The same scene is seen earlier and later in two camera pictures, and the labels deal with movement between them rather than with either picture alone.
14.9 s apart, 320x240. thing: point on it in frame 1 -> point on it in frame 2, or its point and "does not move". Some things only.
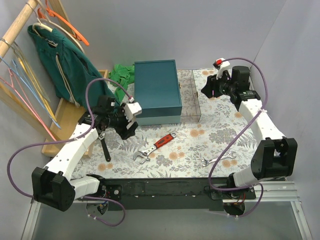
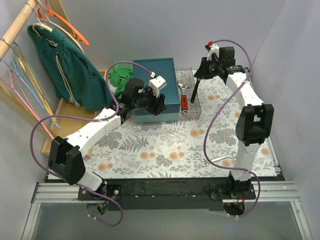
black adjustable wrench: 101,137 -> 194,90
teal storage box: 157,89 does not move
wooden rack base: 68,115 does not move
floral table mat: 216,141 does not move
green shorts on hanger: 70,71 does not move
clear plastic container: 190,111 does not move
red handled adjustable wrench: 146,152 -> 184,98
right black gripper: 216,85 -> 202,70
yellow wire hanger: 34,80 does not move
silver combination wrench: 206,162 does not move
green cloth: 120,77 does not move
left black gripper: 124,127 -> 155,103
